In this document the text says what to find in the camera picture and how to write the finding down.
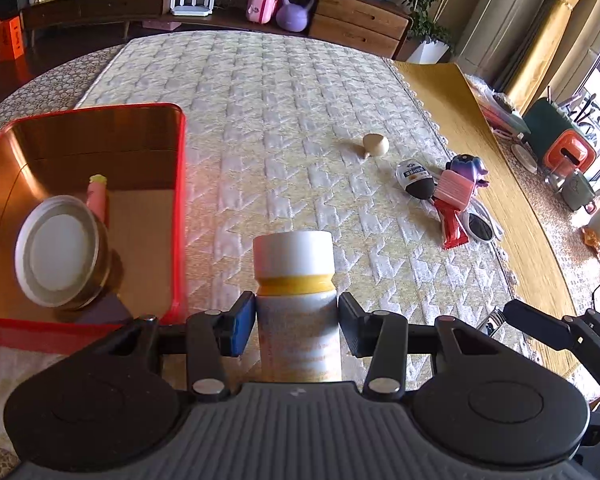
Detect beige spinning top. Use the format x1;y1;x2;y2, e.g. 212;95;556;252
362;133;390;160

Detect white sunglasses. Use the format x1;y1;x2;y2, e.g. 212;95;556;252
457;197;505;245

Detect red snack packet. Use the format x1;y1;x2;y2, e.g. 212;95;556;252
432;198;474;250

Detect pink toy case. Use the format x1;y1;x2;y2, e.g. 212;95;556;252
246;0;280;25

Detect white bottle yellow band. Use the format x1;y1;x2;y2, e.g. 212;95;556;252
252;230;344;387

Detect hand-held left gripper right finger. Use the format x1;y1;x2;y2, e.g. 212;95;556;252
337;291;487;397

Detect round tin can white lid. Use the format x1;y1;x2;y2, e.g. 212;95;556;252
14;195;112;310

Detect red tin box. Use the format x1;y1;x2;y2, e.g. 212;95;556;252
0;103;187;349

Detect purple toy figure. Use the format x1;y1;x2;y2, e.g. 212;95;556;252
445;155;490;189

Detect orange gift bag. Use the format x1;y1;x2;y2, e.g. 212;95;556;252
0;16;25;65

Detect clear plastic storage boxes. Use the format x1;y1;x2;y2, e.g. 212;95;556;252
471;76;524;137

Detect white router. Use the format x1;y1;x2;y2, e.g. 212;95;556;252
169;0;215;17

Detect yellow curtain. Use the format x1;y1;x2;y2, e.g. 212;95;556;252
505;0;581;112

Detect green mug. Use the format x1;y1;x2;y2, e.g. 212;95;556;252
562;170;597;214

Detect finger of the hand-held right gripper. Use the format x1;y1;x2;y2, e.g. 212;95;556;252
502;299;600;362

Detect green orange tissue holder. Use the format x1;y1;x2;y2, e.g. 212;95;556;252
522;87;599;172

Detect cream quilted mat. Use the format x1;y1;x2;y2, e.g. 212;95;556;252
0;30;529;442

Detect lavender eraser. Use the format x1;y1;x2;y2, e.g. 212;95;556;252
75;294;134;326

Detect white black applicator bottle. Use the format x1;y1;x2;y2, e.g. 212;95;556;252
395;159;437;200

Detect wooden TV cabinet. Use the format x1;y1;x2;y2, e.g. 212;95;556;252
19;0;414;59

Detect white standing air conditioner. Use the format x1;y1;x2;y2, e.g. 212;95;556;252
455;0;532;77

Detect clear glass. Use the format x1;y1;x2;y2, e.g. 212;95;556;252
544;157;569;191

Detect purple kettlebell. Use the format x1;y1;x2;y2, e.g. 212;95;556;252
275;0;315;31

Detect tall potted plant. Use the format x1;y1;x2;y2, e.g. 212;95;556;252
399;0;453;64

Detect pink tube yellow cap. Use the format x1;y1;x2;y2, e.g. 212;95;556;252
85;174;110;227

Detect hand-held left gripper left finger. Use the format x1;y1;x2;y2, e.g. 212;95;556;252
105;290;258;404

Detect yellow woven mat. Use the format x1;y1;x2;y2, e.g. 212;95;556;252
387;60;600;402

